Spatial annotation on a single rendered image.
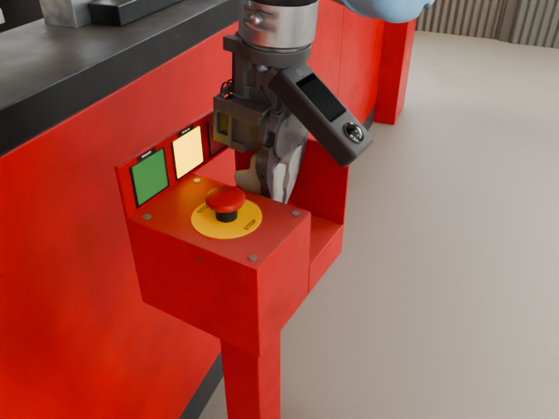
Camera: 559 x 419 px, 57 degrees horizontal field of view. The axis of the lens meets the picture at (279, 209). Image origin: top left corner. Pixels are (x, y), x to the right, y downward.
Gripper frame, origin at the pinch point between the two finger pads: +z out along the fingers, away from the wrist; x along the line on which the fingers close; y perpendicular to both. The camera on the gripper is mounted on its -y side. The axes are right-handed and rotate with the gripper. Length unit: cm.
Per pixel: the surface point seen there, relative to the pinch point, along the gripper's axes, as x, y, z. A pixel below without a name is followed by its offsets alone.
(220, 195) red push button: 10.5, 1.2, -7.7
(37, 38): -1.1, 40.3, -10.8
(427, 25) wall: -345, 70, 76
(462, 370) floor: -53, -29, 71
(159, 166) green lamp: 10.0, 9.3, -7.6
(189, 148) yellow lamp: 5.1, 9.3, -7.5
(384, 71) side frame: -180, 45, 52
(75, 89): 6.2, 25.1, -10.3
